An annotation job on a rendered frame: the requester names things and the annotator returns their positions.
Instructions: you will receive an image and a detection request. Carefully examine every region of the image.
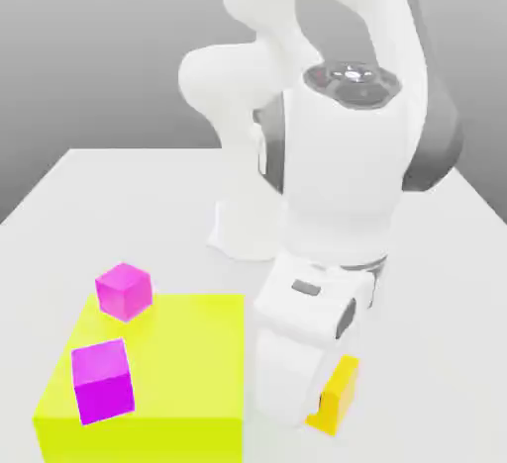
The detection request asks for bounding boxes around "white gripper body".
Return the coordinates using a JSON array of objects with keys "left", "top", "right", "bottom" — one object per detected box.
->
[{"left": 252, "top": 325, "right": 330, "bottom": 429}]

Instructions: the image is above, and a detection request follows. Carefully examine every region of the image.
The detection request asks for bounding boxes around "small yellow cube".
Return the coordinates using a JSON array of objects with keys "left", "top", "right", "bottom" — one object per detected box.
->
[{"left": 304, "top": 354, "right": 360, "bottom": 437}]

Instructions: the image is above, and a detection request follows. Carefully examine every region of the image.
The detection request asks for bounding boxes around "small magenta cube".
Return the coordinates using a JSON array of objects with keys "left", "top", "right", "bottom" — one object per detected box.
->
[
  {"left": 70, "top": 337, "right": 137, "bottom": 426},
  {"left": 94, "top": 261, "right": 154, "bottom": 323}
]

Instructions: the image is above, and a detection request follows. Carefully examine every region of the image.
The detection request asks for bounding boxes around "large lime yellow box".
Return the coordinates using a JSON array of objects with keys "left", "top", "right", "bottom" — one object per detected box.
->
[{"left": 32, "top": 293, "right": 246, "bottom": 463}]

